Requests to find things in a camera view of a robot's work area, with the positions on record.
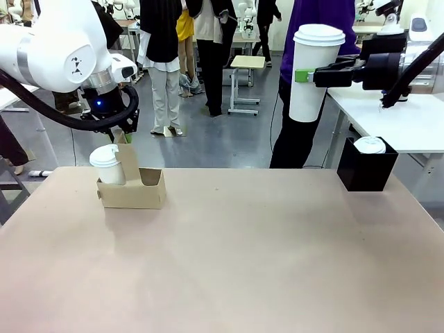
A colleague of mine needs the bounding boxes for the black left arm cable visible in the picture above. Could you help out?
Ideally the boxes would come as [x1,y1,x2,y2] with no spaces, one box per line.
[0,69,140,133]

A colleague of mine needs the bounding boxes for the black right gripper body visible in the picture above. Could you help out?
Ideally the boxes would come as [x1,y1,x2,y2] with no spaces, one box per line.
[360,51,404,92]

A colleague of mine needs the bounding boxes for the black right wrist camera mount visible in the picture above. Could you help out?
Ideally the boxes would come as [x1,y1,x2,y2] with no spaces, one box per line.
[359,33,407,55]

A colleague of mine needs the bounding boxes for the short white lidded cup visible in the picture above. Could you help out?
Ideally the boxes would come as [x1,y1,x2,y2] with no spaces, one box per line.
[88,144,127,186]

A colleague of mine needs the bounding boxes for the person in beige trousers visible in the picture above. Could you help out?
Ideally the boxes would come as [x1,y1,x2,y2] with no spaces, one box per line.
[137,0,185,137]

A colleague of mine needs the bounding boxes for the small beige-top table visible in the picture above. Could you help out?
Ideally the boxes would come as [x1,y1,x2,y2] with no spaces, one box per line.
[227,55,266,117]

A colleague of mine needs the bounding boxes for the black square box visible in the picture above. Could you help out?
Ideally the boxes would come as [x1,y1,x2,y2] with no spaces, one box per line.
[336,136,400,193]

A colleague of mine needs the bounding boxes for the black hanging garment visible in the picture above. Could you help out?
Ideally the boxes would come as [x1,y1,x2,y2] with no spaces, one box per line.
[90,0,125,50]

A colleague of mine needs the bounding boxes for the person in purple sweater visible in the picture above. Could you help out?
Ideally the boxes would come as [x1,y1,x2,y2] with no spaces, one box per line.
[269,0,362,170]

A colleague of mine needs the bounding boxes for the person in yellow top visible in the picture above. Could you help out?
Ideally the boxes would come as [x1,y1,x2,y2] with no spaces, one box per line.
[176,9,206,99]

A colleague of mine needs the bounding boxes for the white side table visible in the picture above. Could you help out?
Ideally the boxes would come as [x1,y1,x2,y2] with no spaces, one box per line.
[0,83,40,114]

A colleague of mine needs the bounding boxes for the person in black clothes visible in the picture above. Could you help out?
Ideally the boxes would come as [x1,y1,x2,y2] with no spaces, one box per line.
[251,0,283,67]

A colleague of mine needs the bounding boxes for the person in black coat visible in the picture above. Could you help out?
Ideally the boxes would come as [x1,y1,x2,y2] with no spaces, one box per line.
[185,0,239,118]

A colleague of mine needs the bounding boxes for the person in dark brown trousers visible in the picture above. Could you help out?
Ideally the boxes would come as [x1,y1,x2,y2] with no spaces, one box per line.
[0,113,31,176]

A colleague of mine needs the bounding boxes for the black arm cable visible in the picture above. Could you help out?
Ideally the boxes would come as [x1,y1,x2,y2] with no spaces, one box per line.
[379,33,444,109]
[0,69,140,133]

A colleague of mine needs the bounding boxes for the white lidded paper cup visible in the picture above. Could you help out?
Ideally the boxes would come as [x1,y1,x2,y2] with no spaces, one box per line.
[353,135,387,155]

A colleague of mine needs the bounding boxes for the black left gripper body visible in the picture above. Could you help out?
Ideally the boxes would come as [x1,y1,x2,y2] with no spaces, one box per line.
[80,83,140,135]

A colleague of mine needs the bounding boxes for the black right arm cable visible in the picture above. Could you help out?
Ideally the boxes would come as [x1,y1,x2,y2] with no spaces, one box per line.
[379,33,444,109]

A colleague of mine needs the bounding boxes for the large white table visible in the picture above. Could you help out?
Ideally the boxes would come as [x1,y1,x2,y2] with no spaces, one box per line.
[325,86,444,209]

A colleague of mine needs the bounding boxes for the brown cardboard cup carrier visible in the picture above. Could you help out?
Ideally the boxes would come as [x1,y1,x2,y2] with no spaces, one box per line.
[96,130,167,210]

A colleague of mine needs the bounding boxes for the tall white paper cup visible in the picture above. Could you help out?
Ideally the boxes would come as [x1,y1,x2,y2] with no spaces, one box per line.
[288,24,347,123]

